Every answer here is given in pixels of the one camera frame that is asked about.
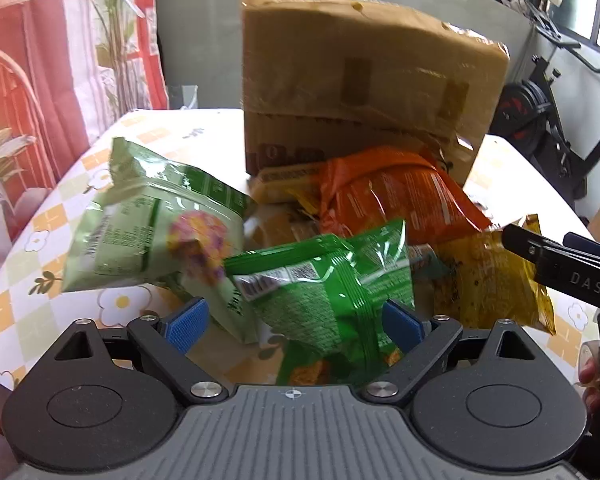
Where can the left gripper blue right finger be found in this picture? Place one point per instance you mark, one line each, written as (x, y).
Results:
(425, 347)

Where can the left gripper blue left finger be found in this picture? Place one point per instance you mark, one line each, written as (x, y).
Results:
(162, 345)

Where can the dark green snack bag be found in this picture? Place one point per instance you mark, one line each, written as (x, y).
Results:
(325, 296)

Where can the person's right hand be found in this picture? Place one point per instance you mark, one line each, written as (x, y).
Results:
(588, 375)

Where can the yellow snack bag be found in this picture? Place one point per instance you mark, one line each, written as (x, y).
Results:
(484, 282)

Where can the light green snack bag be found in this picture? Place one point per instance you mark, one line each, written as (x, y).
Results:
(168, 224)

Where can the black exercise bike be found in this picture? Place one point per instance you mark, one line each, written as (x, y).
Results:
(527, 117)

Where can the orange snack bag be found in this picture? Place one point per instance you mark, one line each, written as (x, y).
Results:
(369, 189)

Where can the yellow wafer snack pack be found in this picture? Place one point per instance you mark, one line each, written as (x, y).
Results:
(279, 185)

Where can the brown cardboard box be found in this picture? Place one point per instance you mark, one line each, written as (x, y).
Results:
(328, 78)

